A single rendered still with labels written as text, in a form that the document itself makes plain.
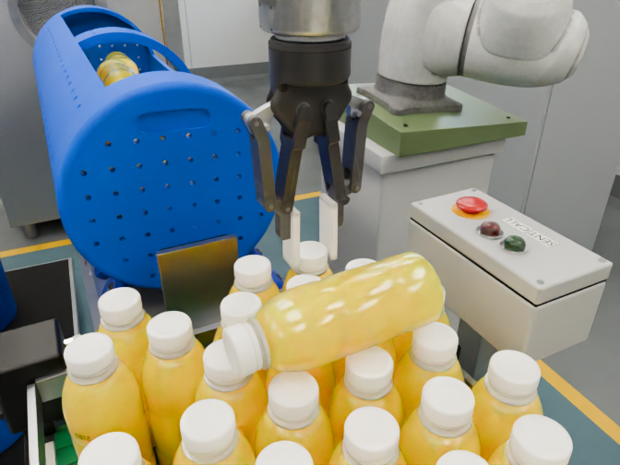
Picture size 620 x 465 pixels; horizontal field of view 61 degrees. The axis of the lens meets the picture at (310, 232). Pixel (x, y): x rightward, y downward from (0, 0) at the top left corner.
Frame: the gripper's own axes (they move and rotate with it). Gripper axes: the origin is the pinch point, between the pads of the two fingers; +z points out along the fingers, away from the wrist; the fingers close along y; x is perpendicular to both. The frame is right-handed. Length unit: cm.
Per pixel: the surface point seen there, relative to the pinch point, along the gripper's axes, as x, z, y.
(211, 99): -17.0, -11.0, 4.7
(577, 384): -35, 110, -123
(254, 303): 6.4, 2.1, 9.0
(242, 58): -525, 89, -177
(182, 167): -17.0, -3.0, 9.3
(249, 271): 1.3, 2.1, 7.6
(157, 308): -17.5, 17.2, 15.1
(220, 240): -10.8, 4.8, 7.0
